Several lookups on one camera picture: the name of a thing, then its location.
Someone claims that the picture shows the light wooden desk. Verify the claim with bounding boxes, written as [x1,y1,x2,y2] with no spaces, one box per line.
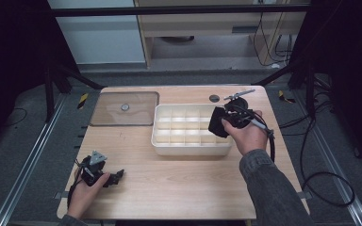
[133,0,311,69]

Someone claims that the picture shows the person's right hand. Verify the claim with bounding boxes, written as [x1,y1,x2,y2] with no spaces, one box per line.
[221,109,269,157]

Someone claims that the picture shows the yellow black striped tape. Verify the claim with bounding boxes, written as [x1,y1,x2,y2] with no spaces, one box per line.
[277,89,297,105]
[76,92,90,110]

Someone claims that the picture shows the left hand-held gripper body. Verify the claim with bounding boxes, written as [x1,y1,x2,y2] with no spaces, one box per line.
[80,150,107,186]

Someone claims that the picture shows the white divided storage box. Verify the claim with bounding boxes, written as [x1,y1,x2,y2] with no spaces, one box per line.
[150,103,236,157]

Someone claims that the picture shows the white cabinet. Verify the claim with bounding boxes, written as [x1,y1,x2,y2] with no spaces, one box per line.
[47,0,147,66]

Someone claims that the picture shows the black horizontal frame bar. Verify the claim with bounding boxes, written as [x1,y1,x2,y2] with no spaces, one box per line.
[48,4,311,19]

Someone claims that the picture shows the black sock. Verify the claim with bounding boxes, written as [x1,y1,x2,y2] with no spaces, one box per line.
[207,106,231,139]

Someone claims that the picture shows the clear plastic lid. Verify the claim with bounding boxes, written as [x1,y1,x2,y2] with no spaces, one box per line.
[89,90,160,127]

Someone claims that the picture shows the hanging black cables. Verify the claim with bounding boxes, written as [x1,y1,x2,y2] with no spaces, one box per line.
[252,0,294,68]

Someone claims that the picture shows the grey table bracket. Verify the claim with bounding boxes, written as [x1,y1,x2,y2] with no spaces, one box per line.
[297,190,313,201]
[53,190,71,201]

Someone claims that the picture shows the black metal stand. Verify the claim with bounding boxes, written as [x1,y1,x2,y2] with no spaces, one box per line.
[259,57,318,121]
[42,60,106,124]

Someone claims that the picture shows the person's left hand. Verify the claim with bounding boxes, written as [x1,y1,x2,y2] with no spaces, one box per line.
[66,171,111,219]

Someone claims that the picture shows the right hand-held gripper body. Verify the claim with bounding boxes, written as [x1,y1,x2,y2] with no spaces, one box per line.
[222,89,256,130]

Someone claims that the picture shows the thick black floor cable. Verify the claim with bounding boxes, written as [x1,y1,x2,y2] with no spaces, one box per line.
[278,93,356,208]

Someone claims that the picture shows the metal floor rail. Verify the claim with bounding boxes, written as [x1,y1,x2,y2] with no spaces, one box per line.
[0,93,69,226]
[295,90,362,226]

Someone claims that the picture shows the hand-held gripper cable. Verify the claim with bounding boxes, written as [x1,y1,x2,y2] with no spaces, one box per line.
[232,105,277,164]
[67,159,87,209]

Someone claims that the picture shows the right hand-held gripper cable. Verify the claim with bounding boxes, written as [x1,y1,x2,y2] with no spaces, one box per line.
[232,105,277,164]

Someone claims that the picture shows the thin black floor cable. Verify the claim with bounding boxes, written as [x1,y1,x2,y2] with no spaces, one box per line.
[4,107,28,128]

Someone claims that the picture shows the left hand-held gripper cable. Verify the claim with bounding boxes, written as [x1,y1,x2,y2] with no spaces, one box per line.
[67,159,87,209]

